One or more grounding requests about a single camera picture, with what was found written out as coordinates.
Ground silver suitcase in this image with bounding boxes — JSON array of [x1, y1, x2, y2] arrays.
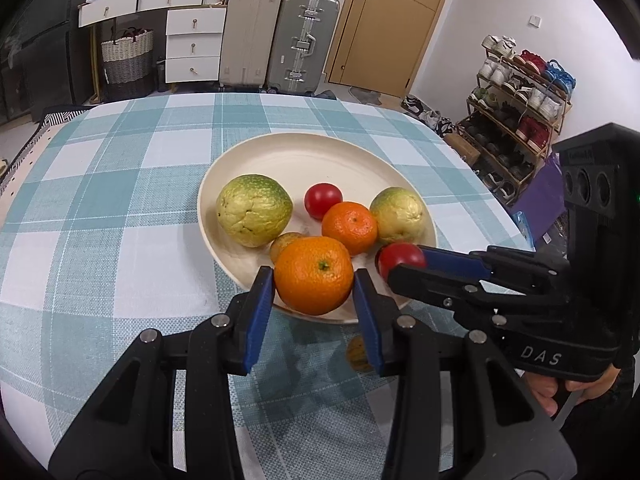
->
[[266, 0, 341, 96]]

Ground striped black white cloth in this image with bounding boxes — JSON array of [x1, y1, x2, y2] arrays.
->
[[34, 105, 92, 127]]

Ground person's right hand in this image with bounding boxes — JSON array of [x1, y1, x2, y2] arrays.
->
[[527, 366, 622, 417]]

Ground wooden door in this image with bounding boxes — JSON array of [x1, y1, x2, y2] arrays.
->
[[327, 0, 459, 99]]

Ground grey doormat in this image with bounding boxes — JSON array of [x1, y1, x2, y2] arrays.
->
[[348, 86, 396, 106]]

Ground dark grey refrigerator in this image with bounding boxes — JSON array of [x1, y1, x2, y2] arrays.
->
[[0, 0, 108, 126]]

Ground orange mandarin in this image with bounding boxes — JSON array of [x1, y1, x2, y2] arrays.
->
[[273, 236, 355, 317], [321, 201, 379, 256]]

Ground red tomato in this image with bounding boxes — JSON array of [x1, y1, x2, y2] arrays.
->
[[304, 183, 344, 220], [375, 242, 427, 281]]

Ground group of shoes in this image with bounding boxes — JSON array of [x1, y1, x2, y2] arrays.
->
[[402, 34, 577, 206]]

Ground purple bag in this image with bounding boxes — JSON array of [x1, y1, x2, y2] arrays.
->
[[510, 152, 569, 252]]

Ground person's right forearm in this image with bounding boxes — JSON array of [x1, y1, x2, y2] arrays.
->
[[562, 360, 640, 443]]

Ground wooden shoe rack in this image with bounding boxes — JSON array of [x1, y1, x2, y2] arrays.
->
[[457, 52, 574, 207]]

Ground white drawer cabinet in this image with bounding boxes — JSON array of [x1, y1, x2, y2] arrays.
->
[[165, 6, 227, 85]]

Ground small green-yellow guava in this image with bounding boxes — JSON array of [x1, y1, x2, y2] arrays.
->
[[369, 187, 426, 245]]

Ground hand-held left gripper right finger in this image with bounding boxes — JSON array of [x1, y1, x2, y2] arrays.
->
[[353, 269, 578, 480]]

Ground beige suitcase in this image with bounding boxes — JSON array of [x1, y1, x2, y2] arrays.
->
[[218, 0, 284, 92]]

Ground small yellow-brown fruit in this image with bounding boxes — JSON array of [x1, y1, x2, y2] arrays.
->
[[346, 336, 375, 374], [269, 232, 306, 264]]

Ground teal checked tablecloth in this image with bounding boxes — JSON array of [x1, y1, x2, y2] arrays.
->
[[0, 92, 536, 480]]

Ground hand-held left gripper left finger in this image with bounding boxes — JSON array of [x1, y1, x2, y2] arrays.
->
[[47, 266, 275, 480]]

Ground large yellow-green guava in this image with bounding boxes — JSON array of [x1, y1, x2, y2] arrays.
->
[[216, 174, 293, 249]]

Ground woven basket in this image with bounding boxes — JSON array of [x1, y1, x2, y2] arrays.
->
[[101, 27, 155, 101]]

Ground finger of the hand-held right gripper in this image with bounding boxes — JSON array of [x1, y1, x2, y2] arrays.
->
[[416, 244, 572, 292], [387, 263, 567, 329]]

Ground cream round plate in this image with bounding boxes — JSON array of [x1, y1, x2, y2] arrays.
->
[[198, 132, 437, 324]]

